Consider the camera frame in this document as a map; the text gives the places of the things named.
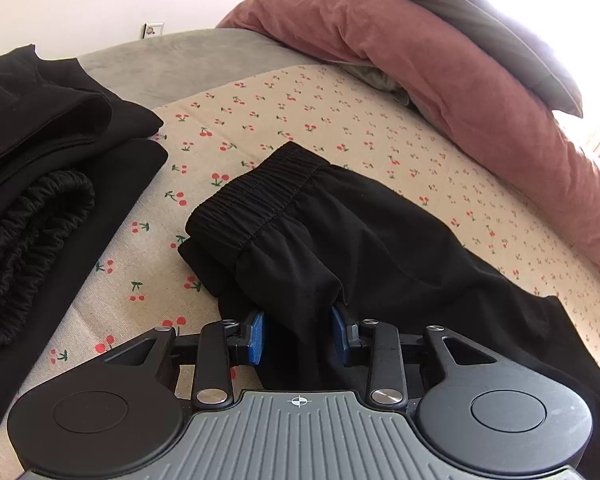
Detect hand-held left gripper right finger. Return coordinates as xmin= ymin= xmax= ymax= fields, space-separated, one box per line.
xmin=330 ymin=305 xmax=501 ymax=406

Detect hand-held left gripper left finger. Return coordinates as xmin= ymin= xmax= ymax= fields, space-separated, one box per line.
xmin=101 ymin=310 xmax=267 ymax=408

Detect black elastic waistband pants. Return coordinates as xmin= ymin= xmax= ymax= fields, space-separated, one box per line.
xmin=0 ymin=170 xmax=97 ymax=347

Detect large folded black garment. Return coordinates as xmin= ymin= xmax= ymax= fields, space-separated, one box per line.
xmin=0 ymin=137 xmax=170 ymax=430

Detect cherry print bed sheet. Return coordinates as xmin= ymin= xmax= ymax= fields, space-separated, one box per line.
xmin=0 ymin=60 xmax=600 ymax=480

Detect grey bed sheet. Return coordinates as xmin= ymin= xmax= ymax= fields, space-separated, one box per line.
xmin=0 ymin=27 xmax=331 ymax=111

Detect pink duvet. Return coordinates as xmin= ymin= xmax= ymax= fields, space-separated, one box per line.
xmin=216 ymin=0 xmax=600 ymax=286

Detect pink and grey pillow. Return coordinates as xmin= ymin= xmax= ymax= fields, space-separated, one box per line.
xmin=334 ymin=0 xmax=584 ymax=119

